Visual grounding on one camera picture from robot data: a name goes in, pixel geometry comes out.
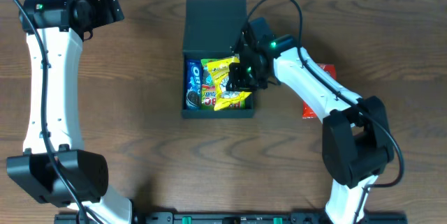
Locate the yellow Hacks candy bag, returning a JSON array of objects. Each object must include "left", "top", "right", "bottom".
[{"left": 205, "top": 56, "right": 251, "bottom": 111}]

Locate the black box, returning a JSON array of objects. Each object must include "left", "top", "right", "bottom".
[{"left": 181, "top": 0, "right": 254, "bottom": 119}]

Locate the Haribo gummy bag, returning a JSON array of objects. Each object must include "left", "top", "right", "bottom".
[{"left": 200, "top": 59, "right": 216, "bottom": 110}]

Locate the blue Oreo pack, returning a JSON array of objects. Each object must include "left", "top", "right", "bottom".
[{"left": 185, "top": 59, "right": 203, "bottom": 110}]

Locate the red Hacks candy bag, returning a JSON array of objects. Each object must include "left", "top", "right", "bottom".
[{"left": 302, "top": 64, "right": 337, "bottom": 119}]

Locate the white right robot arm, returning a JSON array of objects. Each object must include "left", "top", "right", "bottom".
[{"left": 226, "top": 18, "right": 395, "bottom": 223}]

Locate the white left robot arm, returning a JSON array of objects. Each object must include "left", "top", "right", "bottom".
[{"left": 6, "top": 0, "right": 134, "bottom": 223}]

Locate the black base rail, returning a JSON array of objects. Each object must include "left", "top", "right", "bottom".
[{"left": 54, "top": 211, "right": 408, "bottom": 224}]

